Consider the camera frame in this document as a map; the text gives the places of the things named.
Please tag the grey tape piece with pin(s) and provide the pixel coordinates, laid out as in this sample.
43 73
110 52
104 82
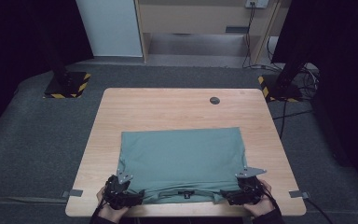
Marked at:
74 193
299 194

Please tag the grey floor strip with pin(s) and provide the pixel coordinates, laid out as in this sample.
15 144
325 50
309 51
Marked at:
21 200

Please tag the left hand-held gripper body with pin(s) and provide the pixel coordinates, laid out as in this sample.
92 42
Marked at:
115 193

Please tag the white wall socket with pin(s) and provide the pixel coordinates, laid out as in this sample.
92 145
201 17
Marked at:
258 3

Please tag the grey round table grommet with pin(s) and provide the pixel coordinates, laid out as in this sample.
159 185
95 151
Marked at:
214 100

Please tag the green t-shirt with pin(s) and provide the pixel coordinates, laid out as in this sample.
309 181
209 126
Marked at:
183 161

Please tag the person's right hand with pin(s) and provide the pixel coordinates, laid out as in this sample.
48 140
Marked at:
265 207

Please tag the wooden shelf unit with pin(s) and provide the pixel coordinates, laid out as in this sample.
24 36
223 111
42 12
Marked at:
199 18

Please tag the black curtain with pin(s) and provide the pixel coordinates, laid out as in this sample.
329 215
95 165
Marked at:
18 46
338 62

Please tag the black stand with striped base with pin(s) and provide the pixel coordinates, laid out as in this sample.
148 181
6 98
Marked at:
68 85
281 88

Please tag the white panel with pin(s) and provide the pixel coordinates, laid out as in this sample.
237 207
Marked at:
108 28

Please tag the person's left hand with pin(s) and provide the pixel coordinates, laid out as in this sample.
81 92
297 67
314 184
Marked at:
110 213

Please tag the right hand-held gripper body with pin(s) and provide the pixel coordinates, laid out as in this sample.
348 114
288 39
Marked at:
250 191

